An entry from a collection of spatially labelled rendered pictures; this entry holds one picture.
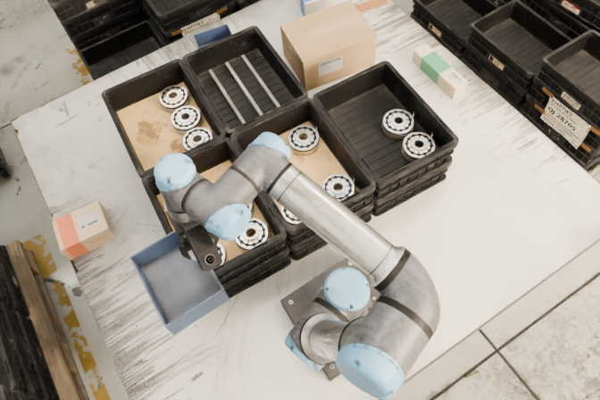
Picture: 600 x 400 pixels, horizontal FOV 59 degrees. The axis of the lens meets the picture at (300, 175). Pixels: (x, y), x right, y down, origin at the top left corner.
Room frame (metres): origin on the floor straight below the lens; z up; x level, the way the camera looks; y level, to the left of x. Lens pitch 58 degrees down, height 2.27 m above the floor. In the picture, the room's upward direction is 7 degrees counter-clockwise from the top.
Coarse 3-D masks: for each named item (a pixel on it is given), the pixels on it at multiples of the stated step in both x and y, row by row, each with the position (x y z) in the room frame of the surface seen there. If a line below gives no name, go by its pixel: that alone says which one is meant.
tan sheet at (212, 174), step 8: (216, 168) 0.95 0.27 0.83; (224, 168) 0.95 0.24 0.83; (208, 176) 0.93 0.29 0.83; (216, 176) 0.92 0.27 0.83; (160, 200) 0.86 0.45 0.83; (256, 208) 0.79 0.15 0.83; (168, 216) 0.80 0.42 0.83; (256, 216) 0.76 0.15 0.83; (232, 240) 0.69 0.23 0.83; (232, 248) 0.66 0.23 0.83; (232, 256) 0.64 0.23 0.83
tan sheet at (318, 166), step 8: (280, 136) 1.05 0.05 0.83; (320, 144) 1.00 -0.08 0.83; (320, 152) 0.96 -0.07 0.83; (328, 152) 0.96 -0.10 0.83; (296, 160) 0.94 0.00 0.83; (304, 160) 0.94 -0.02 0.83; (312, 160) 0.94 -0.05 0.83; (320, 160) 0.93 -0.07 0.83; (328, 160) 0.93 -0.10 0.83; (336, 160) 0.92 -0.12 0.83; (304, 168) 0.91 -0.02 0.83; (312, 168) 0.91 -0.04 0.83; (320, 168) 0.90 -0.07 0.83; (328, 168) 0.90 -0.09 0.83; (336, 168) 0.89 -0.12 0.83; (312, 176) 0.88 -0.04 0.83; (320, 176) 0.87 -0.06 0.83; (328, 176) 0.87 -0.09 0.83; (320, 184) 0.84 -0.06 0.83
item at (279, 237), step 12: (216, 144) 0.98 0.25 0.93; (228, 144) 0.97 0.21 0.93; (192, 156) 0.94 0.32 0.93; (144, 180) 0.88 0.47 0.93; (156, 204) 0.79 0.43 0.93; (264, 204) 0.74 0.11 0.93; (276, 216) 0.70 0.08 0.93; (168, 228) 0.70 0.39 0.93; (276, 240) 0.62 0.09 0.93; (252, 252) 0.60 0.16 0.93; (228, 264) 0.57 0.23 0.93
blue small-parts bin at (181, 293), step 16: (160, 240) 0.57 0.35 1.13; (176, 240) 0.58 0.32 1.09; (144, 256) 0.54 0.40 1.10; (160, 256) 0.56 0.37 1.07; (176, 256) 0.55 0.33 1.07; (144, 272) 0.52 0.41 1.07; (160, 272) 0.51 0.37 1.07; (176, 272) 0.51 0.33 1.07; (192, 272) 0.50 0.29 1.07; (208, 272) 0.50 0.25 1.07; (160, 288) 0.47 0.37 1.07; (176, 288) 0.47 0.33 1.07; (192, 288) 0.46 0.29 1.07; (208, 288) 0.46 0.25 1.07; (160, 304) 0.43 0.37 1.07; (176, 304) 0.43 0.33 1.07; (192, 304) 0.42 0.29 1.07; (208, 304) 0.40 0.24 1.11; (176, 320) 0.37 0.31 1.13; (192, 320) 0.38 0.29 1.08
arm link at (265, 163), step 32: (256, 160) 0.55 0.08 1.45; (288, 160) 0.57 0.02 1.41; (288, 192) 0.49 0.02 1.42; (320, 192) 0.49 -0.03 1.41; (320, 224) 0.43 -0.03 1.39; (352, 224) 0.42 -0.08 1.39; (352, 256) 0.37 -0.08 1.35; (384, 256) 0.36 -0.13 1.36; (384, 288) 0.31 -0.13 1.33; (416, 288) 0.30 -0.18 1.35
